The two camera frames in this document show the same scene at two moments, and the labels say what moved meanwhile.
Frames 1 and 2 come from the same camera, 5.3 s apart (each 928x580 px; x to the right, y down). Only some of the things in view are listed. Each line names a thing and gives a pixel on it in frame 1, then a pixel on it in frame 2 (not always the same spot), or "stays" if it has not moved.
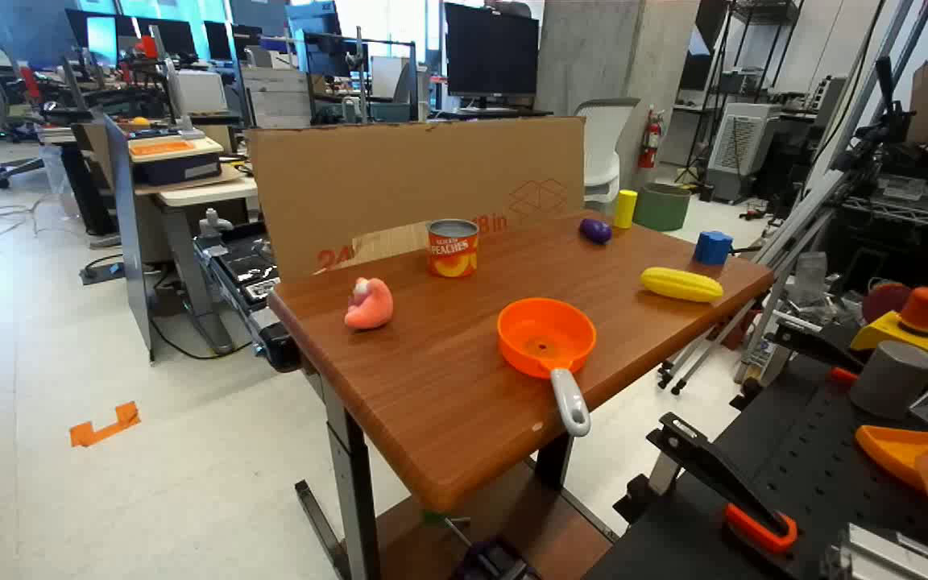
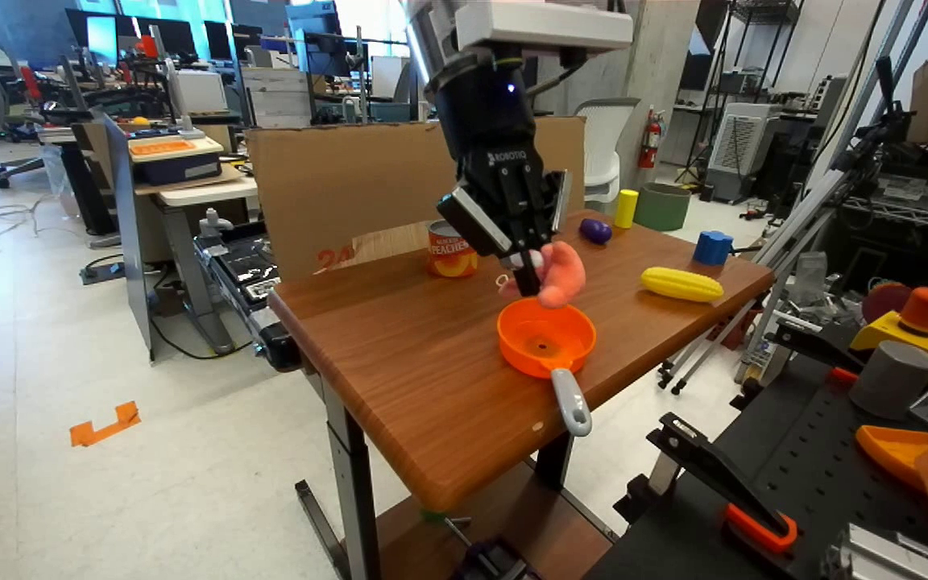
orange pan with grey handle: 550,337 stays
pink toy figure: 373,303 to 562,272
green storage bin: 663,207 stays
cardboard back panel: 339,199 stays
